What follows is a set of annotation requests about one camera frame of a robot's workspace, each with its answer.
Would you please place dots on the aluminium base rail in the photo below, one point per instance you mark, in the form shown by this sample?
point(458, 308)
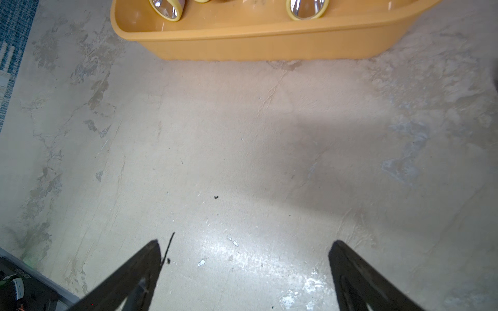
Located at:
point(23, 288)

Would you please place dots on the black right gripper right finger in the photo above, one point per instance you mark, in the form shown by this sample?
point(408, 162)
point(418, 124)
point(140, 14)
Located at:
point(359, 286)

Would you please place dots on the yellow plastic storage tray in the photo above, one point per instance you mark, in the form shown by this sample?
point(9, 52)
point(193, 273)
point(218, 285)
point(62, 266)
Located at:
point(264, 31)

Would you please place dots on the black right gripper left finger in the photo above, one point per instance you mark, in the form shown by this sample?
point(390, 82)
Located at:
point(132, 286)

